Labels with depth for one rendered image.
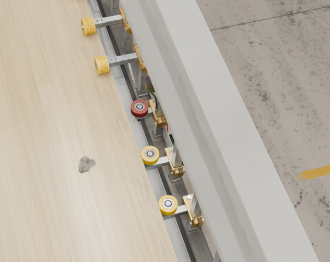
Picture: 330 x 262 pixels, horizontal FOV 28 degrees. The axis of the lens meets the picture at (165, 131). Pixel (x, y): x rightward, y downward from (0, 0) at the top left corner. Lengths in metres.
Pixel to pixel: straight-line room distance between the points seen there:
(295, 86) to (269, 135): 0.44
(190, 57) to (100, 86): 1.93
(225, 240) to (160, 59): 0.36
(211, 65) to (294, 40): 3.50
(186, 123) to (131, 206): 1.59
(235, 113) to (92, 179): 1.76
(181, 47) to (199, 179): 0.22
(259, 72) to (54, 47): 1.64
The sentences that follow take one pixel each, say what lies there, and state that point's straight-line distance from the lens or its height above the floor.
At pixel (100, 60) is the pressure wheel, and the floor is 0.98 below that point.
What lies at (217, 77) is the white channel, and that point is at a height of 2.46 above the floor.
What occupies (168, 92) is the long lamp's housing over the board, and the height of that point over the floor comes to 2.37.
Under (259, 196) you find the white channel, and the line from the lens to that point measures 0.97.
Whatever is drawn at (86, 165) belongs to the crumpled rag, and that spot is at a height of 0.91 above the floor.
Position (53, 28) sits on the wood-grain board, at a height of 0.90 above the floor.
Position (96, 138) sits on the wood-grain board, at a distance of 2.85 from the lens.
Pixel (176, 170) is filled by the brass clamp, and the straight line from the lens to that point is 2.86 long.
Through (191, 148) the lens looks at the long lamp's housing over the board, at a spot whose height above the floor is 2.37.
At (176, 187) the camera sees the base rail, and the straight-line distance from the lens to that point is 2.97.
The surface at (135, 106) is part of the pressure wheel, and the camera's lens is 2.95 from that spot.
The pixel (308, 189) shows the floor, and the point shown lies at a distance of 3.92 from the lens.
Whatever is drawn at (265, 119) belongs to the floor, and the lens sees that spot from 4.12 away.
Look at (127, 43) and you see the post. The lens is 3.29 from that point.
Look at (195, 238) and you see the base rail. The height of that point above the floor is 0.70.
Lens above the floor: 3.30
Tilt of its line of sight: 56 degrees down
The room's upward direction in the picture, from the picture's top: 7 degrees clockwise
